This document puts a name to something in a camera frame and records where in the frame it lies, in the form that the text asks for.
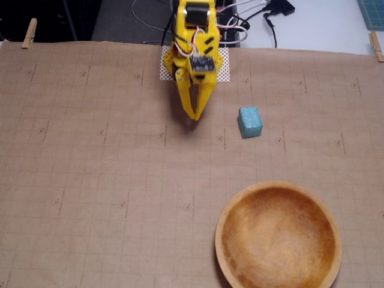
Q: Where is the pink round plate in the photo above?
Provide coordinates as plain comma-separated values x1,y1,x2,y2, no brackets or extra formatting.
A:
214,179,343,288

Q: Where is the white perforated mat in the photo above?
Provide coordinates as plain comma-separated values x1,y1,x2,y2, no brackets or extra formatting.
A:
159,46,232,84

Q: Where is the gray desk mat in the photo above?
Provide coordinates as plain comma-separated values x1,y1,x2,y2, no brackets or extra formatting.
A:
91,0,178,44

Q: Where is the wooden clothespin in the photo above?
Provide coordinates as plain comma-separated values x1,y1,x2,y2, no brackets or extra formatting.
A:
21,17,38,49
368,31,384,63

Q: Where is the thin white cable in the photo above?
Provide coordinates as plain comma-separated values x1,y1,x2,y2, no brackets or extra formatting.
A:
131,0,176,45

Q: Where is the black adapter box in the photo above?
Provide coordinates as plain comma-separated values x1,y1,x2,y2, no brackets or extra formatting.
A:
263,0,296,16

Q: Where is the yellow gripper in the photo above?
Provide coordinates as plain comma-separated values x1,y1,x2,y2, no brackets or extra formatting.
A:
170,0,221,121

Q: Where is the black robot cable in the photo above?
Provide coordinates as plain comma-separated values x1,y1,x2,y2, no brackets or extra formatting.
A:
161,8,178,47

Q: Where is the black plug cable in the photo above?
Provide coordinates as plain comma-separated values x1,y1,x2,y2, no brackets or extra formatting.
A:
263,11,277,49

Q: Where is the gridded paper mat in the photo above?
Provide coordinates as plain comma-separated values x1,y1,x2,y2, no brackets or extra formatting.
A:
0,40,384,288

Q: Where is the servo wire bundle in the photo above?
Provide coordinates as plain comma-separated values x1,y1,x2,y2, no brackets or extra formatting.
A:
175,26,202,59

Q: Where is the black camera circuit board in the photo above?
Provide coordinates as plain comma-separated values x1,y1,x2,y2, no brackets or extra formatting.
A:
190,56,217,73

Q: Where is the blue block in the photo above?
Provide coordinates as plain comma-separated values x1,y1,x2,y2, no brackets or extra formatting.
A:
238,106,264,139

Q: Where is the green cutting mat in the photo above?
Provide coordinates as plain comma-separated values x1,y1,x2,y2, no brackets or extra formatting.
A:
356,0,384,30

